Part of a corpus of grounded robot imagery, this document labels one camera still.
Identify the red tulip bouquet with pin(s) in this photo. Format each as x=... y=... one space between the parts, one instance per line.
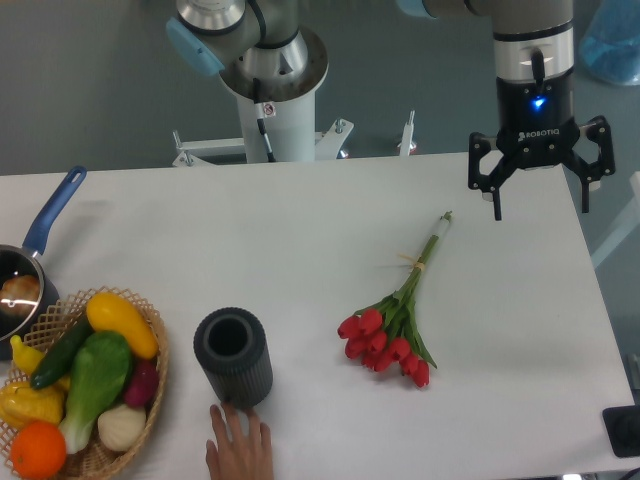
x=386 y=333

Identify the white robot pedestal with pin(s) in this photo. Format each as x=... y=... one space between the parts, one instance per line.
x=275 y=93

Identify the orange fruit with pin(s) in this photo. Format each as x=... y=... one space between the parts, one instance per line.
x=38 y=451

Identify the white table clamp post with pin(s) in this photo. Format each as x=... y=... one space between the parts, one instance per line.
x=407 y=145

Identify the purple red radish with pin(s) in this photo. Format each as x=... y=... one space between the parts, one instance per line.
x=142 y=386

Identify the green bok choy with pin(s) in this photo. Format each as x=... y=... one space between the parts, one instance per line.
x=99 y=372

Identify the yellow squash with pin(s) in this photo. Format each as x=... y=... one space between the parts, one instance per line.
x=107 y=311

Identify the dark grey ribbed vase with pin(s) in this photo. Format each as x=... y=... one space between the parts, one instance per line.
x=230 y=345

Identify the dark green cucumber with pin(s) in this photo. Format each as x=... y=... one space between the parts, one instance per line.
x=58 y=360

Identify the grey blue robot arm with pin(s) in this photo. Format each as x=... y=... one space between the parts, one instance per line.
x=533 y=40

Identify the bare human hand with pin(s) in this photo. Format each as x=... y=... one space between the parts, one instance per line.
x=235 y=454

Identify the blue plastic bag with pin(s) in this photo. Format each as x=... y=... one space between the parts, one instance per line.
x=610 y=47

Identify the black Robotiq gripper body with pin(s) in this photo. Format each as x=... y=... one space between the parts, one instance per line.
x=535 y=121

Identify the blue handled saucepan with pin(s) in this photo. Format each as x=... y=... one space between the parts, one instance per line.
x=25 y=259

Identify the brown bread roll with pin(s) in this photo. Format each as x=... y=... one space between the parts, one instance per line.
x=20 y=295

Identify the white frame at right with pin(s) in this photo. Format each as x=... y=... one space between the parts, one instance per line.
x=626 y=221

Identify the black device at edge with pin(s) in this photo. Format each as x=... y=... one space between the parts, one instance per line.
x=622 y=426

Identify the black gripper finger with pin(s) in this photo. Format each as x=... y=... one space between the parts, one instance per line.
x=587 y=151
x=491 y=162

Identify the white garlic bulb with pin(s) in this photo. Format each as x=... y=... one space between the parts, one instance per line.
x=120 y=427

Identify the small yellow pepper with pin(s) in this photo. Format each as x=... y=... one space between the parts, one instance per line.
x=25 y=357

